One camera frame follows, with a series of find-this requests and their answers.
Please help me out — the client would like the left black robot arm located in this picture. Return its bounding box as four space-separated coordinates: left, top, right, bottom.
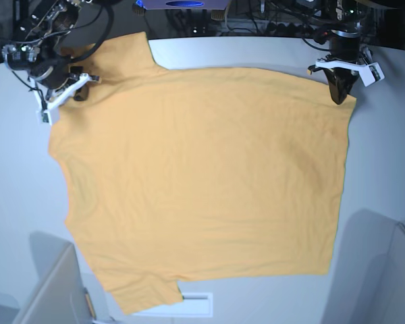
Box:
308 1 385 105

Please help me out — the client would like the orange tool in bin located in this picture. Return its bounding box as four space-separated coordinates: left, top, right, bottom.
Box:
84 292 97 320

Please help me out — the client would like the purple blue device box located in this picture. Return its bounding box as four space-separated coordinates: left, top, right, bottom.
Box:
140 0 230 10

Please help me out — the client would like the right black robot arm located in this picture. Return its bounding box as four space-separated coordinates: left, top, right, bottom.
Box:
0 1 114 126

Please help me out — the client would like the orange yellow T-shirt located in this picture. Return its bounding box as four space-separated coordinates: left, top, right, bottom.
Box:
49 32 356 314

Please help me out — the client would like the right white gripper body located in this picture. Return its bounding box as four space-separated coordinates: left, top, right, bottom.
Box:
1 43 103 126

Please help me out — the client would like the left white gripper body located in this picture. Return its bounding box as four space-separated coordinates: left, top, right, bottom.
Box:
308 46 385 87

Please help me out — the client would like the white table slot plate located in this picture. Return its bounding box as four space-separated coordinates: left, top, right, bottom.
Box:
181 292 214 318

